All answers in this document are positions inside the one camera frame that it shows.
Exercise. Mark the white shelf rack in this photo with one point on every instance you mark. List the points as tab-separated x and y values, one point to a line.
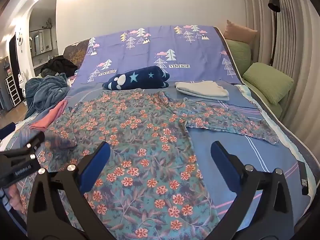
12	90

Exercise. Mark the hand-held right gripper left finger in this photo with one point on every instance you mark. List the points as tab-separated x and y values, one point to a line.
96	167

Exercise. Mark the white cat figure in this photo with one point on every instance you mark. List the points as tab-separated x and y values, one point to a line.
22	80

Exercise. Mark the black clothes pile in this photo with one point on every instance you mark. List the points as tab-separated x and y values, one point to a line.
58	65

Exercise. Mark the white folded garment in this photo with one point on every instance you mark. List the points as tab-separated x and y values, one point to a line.
202	90

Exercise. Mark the purple tree-print sheet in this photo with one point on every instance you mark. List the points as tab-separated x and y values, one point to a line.
150	50

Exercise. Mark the small green pillow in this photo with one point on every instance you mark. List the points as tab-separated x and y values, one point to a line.
238	55

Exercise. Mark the wall mirror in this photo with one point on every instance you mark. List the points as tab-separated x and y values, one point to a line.
41	41

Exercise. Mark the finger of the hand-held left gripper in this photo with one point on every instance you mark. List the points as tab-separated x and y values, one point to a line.
7	131
25	146

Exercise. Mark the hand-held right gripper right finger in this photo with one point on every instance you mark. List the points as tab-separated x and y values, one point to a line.
225	165

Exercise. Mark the blue-grey fleece blanket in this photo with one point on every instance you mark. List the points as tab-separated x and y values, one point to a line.
46	92

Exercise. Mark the floral teal shirt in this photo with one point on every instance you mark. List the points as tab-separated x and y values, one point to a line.
150	155

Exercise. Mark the blue striped bed sheet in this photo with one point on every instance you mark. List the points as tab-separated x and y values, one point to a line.
225	145

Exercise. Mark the brown patterned headboard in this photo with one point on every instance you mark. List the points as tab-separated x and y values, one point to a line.
75	52

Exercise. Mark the beige pillow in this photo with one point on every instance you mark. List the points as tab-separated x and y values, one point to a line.
240	32

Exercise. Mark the black floor lamp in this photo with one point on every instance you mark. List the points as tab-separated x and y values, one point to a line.
273	3

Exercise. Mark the navy star-print folded blanket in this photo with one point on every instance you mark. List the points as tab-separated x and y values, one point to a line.
140	78

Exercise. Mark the pink cloth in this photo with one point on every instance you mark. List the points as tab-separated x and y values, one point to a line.
48	117

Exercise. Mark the large green pillow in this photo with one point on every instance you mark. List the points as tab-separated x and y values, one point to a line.
268	82

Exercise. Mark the beige pleated curtain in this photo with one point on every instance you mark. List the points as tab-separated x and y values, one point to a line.
295	42

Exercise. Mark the person's left hand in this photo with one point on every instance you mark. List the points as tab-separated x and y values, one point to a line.
14	198

